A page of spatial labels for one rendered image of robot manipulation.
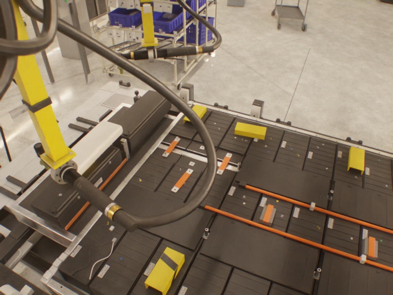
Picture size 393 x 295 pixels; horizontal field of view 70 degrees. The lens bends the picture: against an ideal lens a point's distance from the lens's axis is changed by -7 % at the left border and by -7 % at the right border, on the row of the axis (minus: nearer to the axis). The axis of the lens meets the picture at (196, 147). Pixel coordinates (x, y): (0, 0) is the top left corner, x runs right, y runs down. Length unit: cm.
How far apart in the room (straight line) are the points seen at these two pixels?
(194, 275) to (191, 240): 14
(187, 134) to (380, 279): 108
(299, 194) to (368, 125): 260
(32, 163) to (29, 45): 160
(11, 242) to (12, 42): 128
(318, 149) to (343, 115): 230
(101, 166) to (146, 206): 27
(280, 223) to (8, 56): 111
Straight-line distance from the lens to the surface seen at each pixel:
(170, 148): 152
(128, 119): 158
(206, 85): 403
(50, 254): 156
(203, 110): 172
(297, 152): 157
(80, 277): 118
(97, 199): 87
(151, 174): 140
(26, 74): 81
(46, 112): 87
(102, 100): 229
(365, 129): 380
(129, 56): 159
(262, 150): 154
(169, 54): 159
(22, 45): 34
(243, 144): 155
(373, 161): 169
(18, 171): 192
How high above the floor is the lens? 201
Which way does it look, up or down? 42 degrees down
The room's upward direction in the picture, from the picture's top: straight up
